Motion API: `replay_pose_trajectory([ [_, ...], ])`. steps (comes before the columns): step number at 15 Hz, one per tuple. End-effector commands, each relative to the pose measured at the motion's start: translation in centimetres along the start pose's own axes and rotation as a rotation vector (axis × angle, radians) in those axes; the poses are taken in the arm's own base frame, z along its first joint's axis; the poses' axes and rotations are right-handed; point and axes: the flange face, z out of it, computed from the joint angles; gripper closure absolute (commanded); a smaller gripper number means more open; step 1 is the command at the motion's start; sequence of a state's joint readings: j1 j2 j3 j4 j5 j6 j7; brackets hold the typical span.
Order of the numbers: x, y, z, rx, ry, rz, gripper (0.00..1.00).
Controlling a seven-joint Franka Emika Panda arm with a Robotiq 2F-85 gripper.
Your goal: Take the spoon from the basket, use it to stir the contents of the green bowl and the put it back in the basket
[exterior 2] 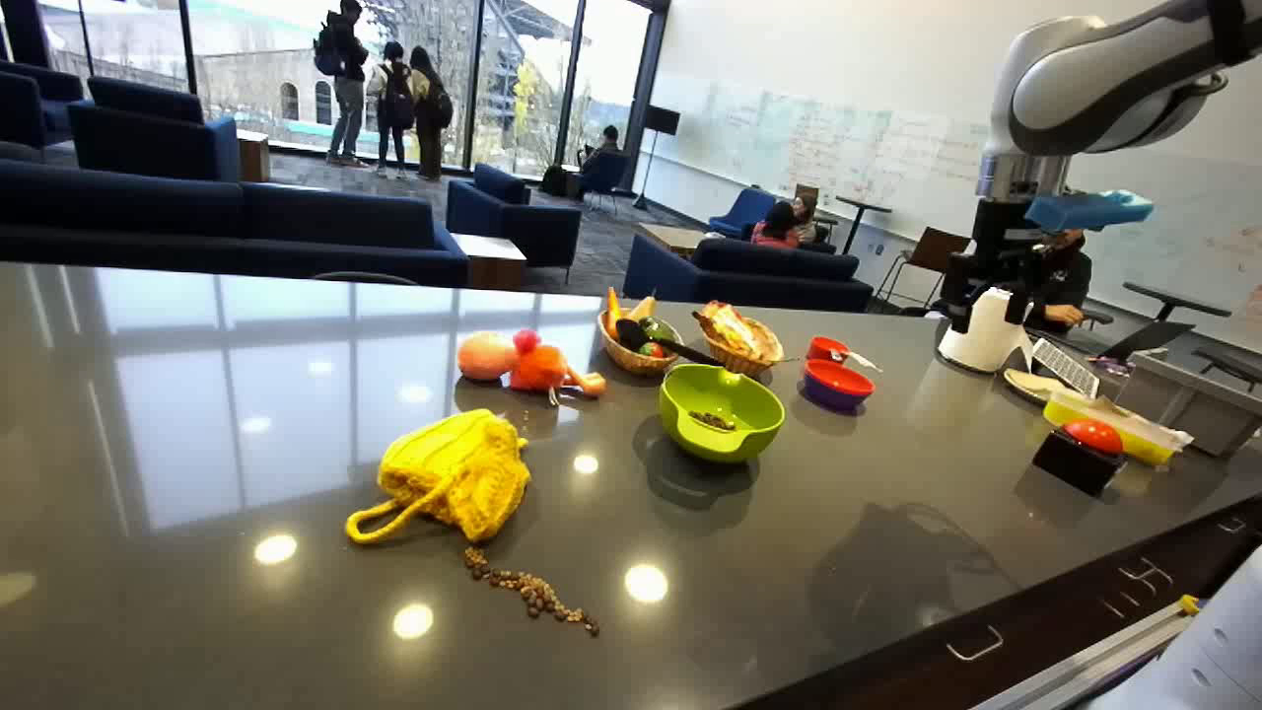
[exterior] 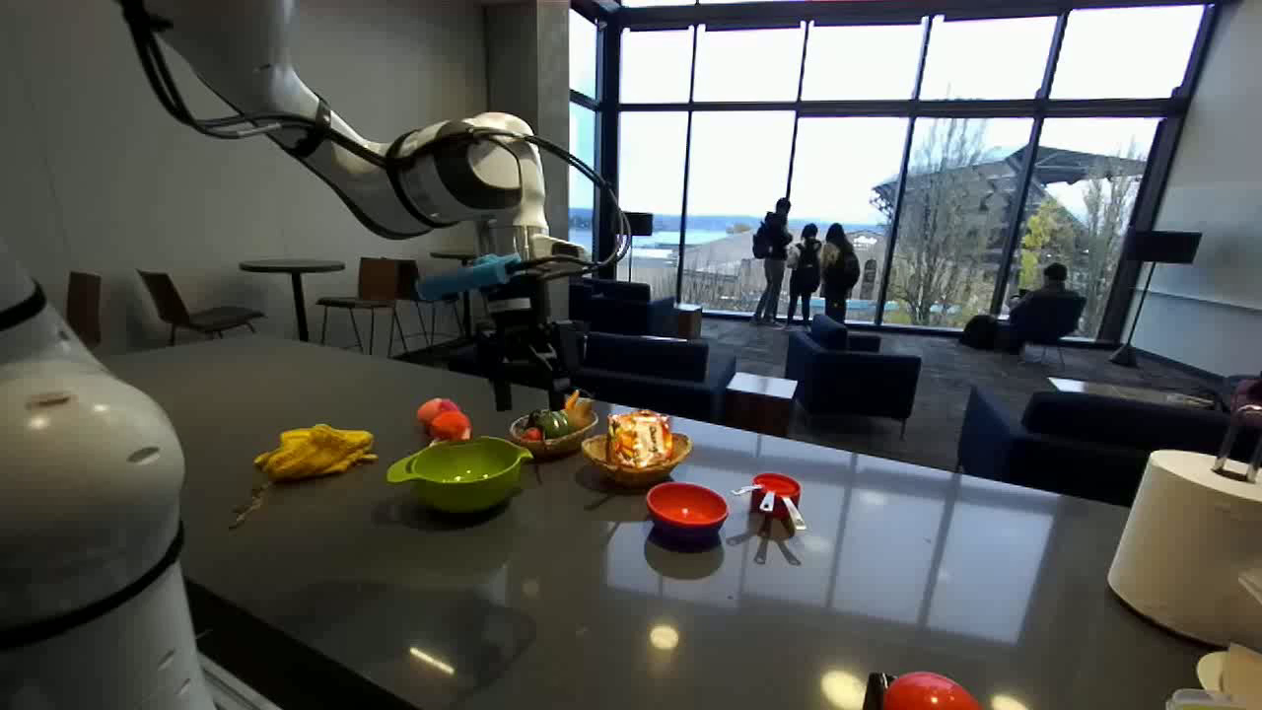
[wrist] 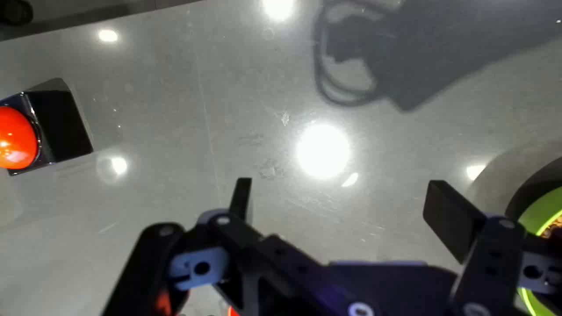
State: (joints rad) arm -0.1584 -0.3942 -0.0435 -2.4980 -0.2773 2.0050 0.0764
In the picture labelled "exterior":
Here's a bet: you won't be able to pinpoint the tall standing person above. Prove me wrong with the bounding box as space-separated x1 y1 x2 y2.
748 194 798 329

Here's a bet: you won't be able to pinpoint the long dark blue sofa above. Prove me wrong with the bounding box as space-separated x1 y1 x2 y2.
566 329 741 427

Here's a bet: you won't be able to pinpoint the wicker basket with toy vegetables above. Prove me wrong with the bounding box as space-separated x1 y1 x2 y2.
503 389 602 463

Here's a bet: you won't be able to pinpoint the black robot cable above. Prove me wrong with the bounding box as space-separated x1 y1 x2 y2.
117 0 627 268

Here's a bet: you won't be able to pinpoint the dark sofa with low back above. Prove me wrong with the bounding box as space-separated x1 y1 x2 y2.
959 389 1242 511

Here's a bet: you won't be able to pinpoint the small square side table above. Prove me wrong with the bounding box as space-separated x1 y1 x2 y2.
720 373 799 437

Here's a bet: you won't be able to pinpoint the dark low chair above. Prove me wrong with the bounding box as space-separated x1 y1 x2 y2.
135 268 269 348

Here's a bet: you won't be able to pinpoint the wicker basket with bread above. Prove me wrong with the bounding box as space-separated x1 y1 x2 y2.
575 408 696 495

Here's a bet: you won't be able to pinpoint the red orange toy fruit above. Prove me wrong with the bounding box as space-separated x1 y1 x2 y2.
414 395 473 445

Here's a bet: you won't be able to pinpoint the seated person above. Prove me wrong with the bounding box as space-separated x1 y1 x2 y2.
1000 262 1089 353

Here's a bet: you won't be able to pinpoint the brown wooden chair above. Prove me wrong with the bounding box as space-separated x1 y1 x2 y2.
63 268 105 353

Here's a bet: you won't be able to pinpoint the red round object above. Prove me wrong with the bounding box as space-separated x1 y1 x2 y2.
880 669 982 710

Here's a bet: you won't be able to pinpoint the standing person in dark coat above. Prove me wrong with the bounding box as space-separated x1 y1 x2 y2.
817 223 865 329

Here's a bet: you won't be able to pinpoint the black speaker on stand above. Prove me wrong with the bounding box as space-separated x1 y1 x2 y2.
1106 229 1205 373

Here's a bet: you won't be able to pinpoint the green bowl with handle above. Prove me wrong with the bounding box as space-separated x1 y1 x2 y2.
381 435 535 517

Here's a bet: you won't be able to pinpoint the small red cup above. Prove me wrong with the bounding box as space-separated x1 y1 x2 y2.
746 470 804 528

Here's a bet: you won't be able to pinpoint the dark armchair by window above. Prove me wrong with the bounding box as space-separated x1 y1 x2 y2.
566 275 657 335

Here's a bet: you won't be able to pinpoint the round cafe table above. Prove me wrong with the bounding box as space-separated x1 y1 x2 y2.
238 258 345 348

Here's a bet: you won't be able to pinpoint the white paper towel roll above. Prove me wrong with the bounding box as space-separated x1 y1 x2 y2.
1103 445 1262 650

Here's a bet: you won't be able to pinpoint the white plate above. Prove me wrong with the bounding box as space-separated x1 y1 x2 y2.
1191 645 1262 710

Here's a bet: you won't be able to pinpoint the toy bread pieces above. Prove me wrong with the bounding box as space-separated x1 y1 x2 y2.
602 408 683 474

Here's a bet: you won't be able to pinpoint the short standing person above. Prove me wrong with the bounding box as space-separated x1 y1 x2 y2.
783 223 824 329

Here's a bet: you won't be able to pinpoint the yellow cloth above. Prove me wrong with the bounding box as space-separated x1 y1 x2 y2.
253 420 381 486

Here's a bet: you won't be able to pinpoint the red bowl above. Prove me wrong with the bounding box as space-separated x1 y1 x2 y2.
641 478 731 546

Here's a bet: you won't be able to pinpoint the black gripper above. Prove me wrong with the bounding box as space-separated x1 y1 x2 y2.
475 258 590 415

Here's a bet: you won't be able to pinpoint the dark blue armchair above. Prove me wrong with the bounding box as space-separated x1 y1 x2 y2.
782 314 926 427

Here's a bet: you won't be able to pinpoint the wooden chair with metal legs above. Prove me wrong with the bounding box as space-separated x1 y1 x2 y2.
311 254 424 358

